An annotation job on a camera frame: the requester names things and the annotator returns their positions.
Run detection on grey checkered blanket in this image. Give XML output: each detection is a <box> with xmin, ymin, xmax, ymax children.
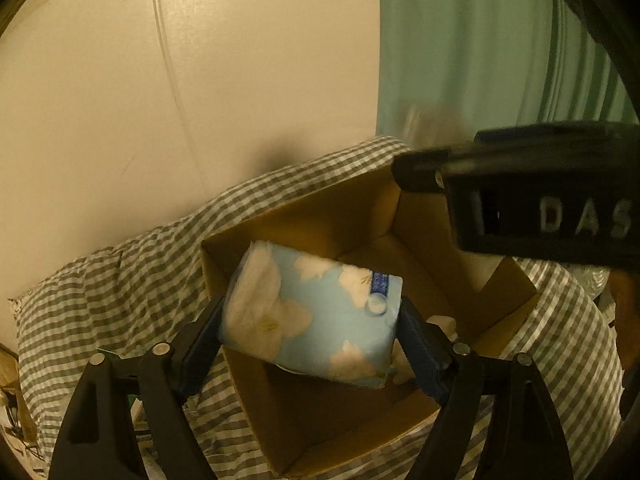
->
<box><xmin>7</xmin><ymin>135</ymin><xmax>624</xmax><ymax>480</ymax></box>

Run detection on green curtain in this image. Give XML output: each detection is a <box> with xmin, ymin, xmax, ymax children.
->
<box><xmin>375</xmin><ymin>0</ymin><xmax>640</xmax><ymax>147</ymax></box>

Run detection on blue floral tissue pack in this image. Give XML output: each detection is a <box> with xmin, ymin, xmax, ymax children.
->
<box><xmin>218</xmin><ymin>241</ymin><xmax>405</xmax><ymax>391</ymax></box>

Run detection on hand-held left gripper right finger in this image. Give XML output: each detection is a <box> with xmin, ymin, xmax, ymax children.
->
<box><xmin>396</xmin><ymin>298</ymin><xmax>575</xmax><ymax>480</ymax></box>

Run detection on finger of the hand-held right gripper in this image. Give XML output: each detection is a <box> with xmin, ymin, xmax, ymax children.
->
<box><xmin>391</xmin><ymin>145</ymin><xmax>454</xmax><ymax>195</ymax></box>

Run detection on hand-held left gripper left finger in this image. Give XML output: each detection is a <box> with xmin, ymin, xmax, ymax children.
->
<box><xmin>48</xmin><ymin>296</ymin><xmax>227</xmax><ymax>480</ymax></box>

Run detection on brown cardboard box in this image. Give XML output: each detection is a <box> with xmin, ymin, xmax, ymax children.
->
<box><xmin>200</xmin><ymin>164</ymin><xmax>542</xmax><ymax>479</ymax></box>

